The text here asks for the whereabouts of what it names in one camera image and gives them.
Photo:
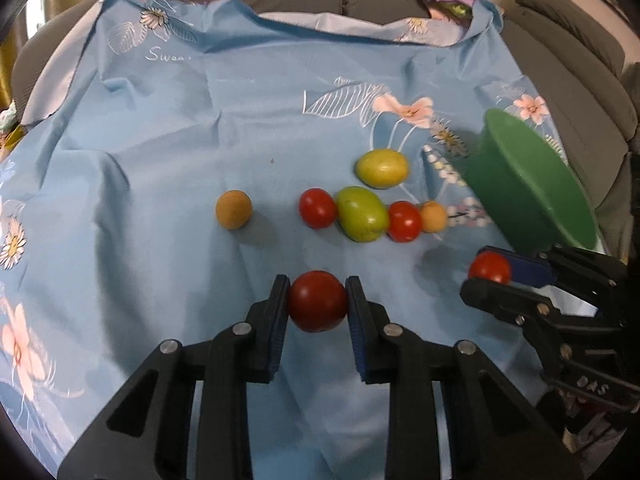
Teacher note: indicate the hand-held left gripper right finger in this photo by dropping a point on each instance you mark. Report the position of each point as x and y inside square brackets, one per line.
[357, 332]

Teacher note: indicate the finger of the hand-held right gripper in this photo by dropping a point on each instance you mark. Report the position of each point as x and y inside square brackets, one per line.
[500, 297]
[530, 269]

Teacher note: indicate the small red tomato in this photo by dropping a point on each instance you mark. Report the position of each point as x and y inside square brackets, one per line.
[490, 266]

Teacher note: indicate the orange round fruit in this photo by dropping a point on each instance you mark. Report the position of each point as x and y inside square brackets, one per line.
[233, 209]

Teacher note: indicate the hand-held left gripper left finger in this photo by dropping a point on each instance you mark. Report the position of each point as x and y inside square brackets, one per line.
[277, 332]

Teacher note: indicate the blue floral cloth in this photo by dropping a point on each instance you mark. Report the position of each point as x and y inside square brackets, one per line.
[200, 135]

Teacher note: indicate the large red tomato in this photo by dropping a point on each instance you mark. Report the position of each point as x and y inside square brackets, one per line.
[318, 301]

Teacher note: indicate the crumpled pale cloth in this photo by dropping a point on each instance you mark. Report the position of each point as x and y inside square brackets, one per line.
[7, 120]

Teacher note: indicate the yellow-green fruit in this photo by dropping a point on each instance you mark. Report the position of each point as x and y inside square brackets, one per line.
[382, 168]

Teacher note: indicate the green fruit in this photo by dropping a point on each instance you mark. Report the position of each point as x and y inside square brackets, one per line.
[362, 213]

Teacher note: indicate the grey sofa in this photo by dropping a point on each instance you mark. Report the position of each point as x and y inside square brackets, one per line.
[575, 35]

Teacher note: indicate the small orange fruit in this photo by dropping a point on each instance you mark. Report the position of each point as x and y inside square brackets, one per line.
[434, 216]

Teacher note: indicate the green bowl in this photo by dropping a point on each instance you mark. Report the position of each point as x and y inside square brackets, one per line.
[525, 185]

